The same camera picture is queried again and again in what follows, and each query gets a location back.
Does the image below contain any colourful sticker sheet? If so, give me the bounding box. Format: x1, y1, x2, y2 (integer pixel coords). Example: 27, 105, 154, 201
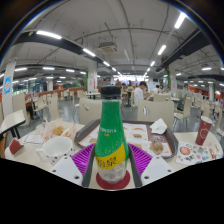
174, 141, 221, 167

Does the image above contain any ceiling strip lights group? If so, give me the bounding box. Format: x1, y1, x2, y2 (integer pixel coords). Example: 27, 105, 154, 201
0, 12, 224, 88

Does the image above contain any flat round red coaster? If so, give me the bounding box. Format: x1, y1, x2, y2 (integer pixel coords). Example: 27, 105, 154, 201
95, 169, 132, 191

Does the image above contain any red paper cup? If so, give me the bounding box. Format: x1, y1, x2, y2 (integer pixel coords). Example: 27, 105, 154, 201
194, 115, 214, 147

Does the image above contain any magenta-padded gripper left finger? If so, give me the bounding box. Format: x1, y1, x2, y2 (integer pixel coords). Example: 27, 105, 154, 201
49, 143, 98, 188

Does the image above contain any crumpled white napkin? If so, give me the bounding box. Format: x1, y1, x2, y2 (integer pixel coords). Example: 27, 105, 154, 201
149, 118, 169, 135

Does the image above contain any person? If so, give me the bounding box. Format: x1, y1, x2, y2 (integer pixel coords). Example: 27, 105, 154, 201
133, 80, 151, 108

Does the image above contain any white paper card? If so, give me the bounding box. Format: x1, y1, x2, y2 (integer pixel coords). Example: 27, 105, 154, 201
23, 132, 46, 145

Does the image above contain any green drink bottle yellow label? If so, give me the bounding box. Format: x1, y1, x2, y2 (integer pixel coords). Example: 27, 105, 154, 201
94, 85, 130, 185

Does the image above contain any far beige chairs group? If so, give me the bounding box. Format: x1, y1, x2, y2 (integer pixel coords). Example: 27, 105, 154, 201
11, 88, 224, 134

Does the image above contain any beige side table black leg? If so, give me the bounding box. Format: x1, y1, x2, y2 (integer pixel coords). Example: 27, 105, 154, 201
0, 109, 27, 139

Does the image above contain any ceiling air conditioner unit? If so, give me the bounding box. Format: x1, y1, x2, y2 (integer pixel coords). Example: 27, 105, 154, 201
98, 40, 118, 54

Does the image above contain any small red box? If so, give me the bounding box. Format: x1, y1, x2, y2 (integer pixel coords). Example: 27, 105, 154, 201
8, 138, 25, 155

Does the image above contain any brown food tray paper liner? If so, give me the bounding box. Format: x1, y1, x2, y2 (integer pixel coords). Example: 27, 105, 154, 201
73, 119, 179, 159

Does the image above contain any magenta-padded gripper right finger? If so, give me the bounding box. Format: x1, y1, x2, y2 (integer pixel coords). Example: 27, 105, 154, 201
128, 143, 173, 188

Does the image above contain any orange printed food wrapper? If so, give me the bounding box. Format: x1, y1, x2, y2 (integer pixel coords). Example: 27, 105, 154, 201
39, 118, 78, 143

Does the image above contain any white polka dot mug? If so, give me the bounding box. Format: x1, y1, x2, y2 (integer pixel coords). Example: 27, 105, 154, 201
35, 135, 76, 164

